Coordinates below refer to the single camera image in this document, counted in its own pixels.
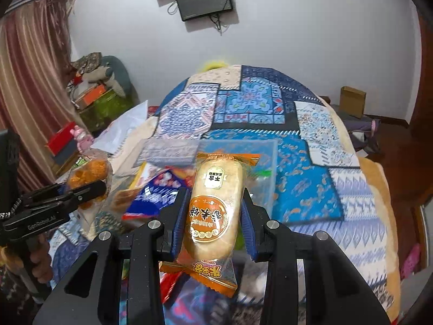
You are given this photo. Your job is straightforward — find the green box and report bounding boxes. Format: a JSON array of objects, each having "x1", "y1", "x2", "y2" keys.
[{"x1": 79, "y1": 90, "x2": 131, "y2": 133}]

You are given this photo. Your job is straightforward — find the brown cake packet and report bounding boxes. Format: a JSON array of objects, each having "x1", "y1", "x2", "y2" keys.
[{"x1": 113, "y1": 188, "x2": 140, "y2": 211}]

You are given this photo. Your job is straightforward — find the clear plastic container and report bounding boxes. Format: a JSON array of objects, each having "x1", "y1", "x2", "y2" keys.
[{"x1": 111, "y1": 137, "x2": 281, "y2": 232}]

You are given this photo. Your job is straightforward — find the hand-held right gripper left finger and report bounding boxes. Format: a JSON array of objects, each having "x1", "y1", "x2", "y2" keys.
[{"x1": 32, "y1": 187, "x2": 192, "y2": 325}]

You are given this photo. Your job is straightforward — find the blue biscuit packet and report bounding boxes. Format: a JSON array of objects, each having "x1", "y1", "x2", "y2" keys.
[{"x1": 122, "y1": 167, "x2": 197, "y2": 222}]

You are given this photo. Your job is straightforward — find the pink rabbit toy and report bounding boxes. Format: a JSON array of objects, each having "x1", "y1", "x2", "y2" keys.
[{"x1": 69, "y1": 125, "x2": 94, "y2": 151}]

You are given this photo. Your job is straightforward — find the blue patchwork blanket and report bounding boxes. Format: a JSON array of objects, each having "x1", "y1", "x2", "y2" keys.
[{"x1": 51, "y1": 64, "x2": 401, "y2": 325}]

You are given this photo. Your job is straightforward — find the orange fried snack packet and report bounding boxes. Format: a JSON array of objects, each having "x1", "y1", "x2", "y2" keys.
[{"x1": 66, "y1": 149, "x2": 114, "y2": 210}]

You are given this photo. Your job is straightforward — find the red snack packet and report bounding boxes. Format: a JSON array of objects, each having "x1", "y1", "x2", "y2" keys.
[{"x1": 160, "y1": 271, "x2": 190, "y2": 303}]

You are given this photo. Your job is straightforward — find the orange cardboard box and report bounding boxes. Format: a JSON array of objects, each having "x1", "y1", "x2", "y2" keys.
[{"x1": 73, "y1": 84, "x2": 108, "y2": 109}]

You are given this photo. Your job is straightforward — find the white pillow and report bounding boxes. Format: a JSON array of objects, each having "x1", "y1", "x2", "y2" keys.
[{"x1": 91, "y1": 100, "x2": 149, "y2": 155}]

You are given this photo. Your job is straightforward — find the yellow white snack packet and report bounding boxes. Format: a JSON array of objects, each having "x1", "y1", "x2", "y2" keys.
[{"x1": 130, "y1": 162, "x2": 159, "y2": 191}]

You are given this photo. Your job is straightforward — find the pink slipper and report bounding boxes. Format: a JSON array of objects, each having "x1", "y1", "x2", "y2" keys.
[{"x1": 399, "y1": 244, "x2": 422, "y2": 282}]

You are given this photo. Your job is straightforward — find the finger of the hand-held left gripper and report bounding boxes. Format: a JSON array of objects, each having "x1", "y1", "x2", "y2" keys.
[
  {"x1": 19, "y1": 182, "x2": 68, "y2": 207},
  {"x1": 56, "y1": 180, "x2": 107, "y2": 210}
]

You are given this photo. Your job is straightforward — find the grey-blue cushion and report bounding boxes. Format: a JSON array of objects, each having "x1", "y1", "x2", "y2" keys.
[{"x1": 101, "y1": 56, "x2": 139, "y2": 106}]

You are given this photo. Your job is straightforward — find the rice cracker packet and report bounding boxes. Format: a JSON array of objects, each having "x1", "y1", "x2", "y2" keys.
[{"x1": 159, "y1": 152, "x2": 262, "y2": 298}]

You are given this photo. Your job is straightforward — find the striped brown curtain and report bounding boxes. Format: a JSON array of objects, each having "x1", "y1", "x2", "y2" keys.
[{"x1": 0, "y1": 0, "x2": 92, "y2": 190}]

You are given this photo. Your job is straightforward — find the dark grey box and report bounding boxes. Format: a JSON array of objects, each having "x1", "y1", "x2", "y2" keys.
[{"x1": 51, "y1": 142, "x2": 81, "y2": 167}]

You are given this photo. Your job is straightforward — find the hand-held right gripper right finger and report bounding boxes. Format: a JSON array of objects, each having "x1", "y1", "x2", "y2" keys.
[{"x1": 240, "y1": 188, "x2": 391, "y2": 325}]

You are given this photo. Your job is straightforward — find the person's left hand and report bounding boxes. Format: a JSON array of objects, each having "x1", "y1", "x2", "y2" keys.
[{"x1": 30, "y1": 235, "x2": 55, "y2": 283}]

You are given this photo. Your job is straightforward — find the yellow plastic object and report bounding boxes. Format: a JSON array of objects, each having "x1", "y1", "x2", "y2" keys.
[{"x1": 199, "y1": 57, "x2": 231, "y2": 72}]

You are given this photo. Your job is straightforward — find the brown cardboard box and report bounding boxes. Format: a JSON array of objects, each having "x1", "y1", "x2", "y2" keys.
[{"x1": 339, "y1": 86, "x2": 367, "y2": 119}]

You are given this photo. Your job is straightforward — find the red box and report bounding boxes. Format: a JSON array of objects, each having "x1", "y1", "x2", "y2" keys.
[{"x1": 45, "y1": 122, "x2": 77, "y2": 157}]

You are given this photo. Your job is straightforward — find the dark patterned cloth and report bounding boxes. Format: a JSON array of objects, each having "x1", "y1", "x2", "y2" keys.
[{"x1": 69, "y1": 52, "x2": 103, "y2": 74}]

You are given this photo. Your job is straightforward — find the black monitor cable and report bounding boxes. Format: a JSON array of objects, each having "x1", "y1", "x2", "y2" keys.
[{"x1": 209, "y1": 13, "x2": 227, "y2": 35}]

